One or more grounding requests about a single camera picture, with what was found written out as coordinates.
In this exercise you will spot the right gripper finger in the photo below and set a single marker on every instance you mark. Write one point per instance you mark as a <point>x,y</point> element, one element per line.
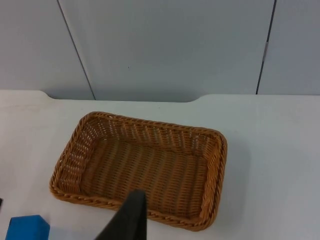
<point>130,217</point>

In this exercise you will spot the blue block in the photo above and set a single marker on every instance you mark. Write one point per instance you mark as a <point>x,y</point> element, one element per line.
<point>25,227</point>

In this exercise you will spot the pale brown wicker basket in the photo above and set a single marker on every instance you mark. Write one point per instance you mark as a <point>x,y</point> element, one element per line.
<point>150,165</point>

